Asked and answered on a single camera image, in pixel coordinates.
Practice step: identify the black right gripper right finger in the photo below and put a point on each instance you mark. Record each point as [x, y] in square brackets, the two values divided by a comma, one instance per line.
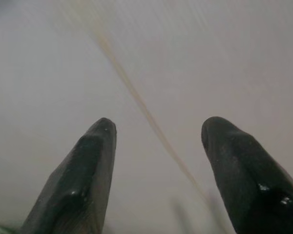
[246, 175]

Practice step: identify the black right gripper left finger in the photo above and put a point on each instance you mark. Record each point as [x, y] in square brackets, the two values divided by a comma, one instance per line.
[80, 180]

